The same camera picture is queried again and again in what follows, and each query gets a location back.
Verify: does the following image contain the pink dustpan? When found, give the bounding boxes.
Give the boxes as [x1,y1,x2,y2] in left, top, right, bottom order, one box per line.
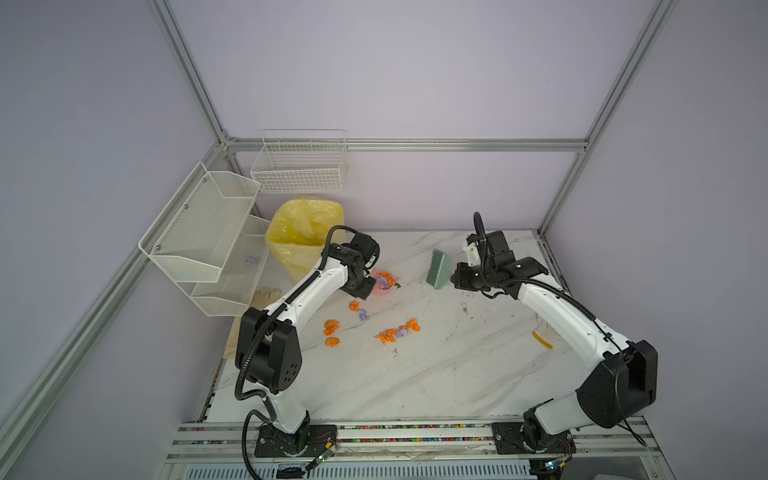
[370,269,401,297]

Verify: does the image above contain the green hand brush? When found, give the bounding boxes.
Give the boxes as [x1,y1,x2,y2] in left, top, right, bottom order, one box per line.
[426,249,452,290]

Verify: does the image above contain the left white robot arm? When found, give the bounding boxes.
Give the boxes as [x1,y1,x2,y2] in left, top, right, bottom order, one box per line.
[234,225,380,456]

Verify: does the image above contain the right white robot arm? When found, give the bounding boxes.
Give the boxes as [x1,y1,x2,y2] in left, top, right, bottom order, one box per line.
[450,228,658,452]

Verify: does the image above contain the orange paper scraps far left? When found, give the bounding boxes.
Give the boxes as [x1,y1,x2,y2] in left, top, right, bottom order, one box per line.
[323,320,341,348]

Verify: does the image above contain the orange purple scraps centre left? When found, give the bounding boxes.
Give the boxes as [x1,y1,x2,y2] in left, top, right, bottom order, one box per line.
[348,301,421,346]

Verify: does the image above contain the orange purple scrap pile centre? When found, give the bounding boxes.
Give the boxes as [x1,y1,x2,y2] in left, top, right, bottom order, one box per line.
[376,271,397,291]

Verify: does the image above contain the beige trash bin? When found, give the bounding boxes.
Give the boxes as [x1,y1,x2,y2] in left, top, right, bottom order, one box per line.
[275,226,330,282]

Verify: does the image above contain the yellow plastic bin liner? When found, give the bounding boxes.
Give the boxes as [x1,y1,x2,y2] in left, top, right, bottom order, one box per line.
[265,197,344,281]

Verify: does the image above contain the yellow strip on table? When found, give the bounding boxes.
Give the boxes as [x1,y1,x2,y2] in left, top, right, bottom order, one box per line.
[532,331,554,350]

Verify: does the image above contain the cream fabric glove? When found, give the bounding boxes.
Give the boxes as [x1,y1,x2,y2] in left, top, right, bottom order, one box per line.
[222,287,282,360]

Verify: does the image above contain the white mesh lower shelf basket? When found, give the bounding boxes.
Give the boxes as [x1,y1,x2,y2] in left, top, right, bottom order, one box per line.
[190,215,270,317]

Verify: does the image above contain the white mesh shelf basket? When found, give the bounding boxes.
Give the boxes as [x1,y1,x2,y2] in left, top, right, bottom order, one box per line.
[190,215,270,317]
[138,163,260,283]

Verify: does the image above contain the white mesh upper shelf basket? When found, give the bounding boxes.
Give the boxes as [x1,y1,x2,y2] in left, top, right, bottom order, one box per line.
[138,163,260,283]

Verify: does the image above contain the white wire wall basket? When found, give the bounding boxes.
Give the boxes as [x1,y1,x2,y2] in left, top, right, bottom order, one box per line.
[250,129,348,194]

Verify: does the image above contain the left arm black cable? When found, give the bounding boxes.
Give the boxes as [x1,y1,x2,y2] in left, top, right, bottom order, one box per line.
[233,224,361,480]

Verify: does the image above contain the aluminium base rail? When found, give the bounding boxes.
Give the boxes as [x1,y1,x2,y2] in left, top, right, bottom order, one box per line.
[159,417,675,479]

